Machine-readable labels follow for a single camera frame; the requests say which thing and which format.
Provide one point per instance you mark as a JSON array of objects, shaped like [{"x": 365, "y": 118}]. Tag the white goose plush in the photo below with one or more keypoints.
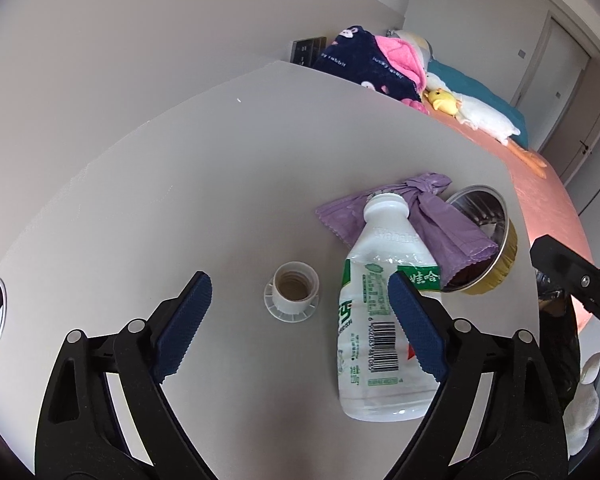
[{"x": 485, "y": 115}]

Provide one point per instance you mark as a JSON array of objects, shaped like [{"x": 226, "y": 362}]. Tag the pink fleece cloth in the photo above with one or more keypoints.
[{"x": 400, "y": 52}]

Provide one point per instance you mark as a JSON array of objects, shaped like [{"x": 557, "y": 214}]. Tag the bed with pink sheet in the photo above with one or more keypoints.
[{"x": 540, "y": 200}]

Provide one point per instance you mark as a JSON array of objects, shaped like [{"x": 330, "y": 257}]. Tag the teal pillow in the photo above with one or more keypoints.
[{"x": 460, "y": 80}]

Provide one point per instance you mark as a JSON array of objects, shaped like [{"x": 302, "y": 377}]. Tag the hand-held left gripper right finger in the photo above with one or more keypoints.
[{"x": 420, "y": 325}]

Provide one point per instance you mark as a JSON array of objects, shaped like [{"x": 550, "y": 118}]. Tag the white fluffy cloth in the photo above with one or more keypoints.
[{"x": 582, "y": 400}]

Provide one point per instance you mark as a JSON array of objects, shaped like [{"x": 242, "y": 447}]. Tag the white bottle cap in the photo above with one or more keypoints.
[{"x": 285, "y": 305}]

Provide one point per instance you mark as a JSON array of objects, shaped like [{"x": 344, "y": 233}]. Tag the navy printed pajamas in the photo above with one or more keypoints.
[{"x": 360, "y": 60}]

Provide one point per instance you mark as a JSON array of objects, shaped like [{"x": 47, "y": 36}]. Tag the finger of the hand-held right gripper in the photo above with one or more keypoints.
[{"x": 575, "y": 280}]

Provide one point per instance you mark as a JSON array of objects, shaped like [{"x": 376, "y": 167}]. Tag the yellow duck plush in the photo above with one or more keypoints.
[{"x": 442, "y": 102}]

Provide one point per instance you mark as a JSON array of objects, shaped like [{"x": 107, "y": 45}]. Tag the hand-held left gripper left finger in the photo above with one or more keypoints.
[{"x": 182, "y": 320}]

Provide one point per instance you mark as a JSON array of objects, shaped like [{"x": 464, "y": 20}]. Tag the gold foil cup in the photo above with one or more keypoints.
[{"x": 500, "y": 260}]

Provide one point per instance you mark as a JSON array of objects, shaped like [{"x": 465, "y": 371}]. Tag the purple cloth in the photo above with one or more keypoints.
[{"x": 445, "y": 230}]

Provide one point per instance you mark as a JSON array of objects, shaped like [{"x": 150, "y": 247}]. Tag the black wall socket panel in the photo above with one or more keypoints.
[{"x": 307, "y": 50}]

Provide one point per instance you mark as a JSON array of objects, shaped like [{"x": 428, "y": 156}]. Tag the white plastic drink bottle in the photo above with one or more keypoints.
[{"x": 375, "y": 360}]

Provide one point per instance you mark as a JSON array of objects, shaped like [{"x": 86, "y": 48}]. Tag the white room door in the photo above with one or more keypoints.
[{"x": 555, "y": 60}]

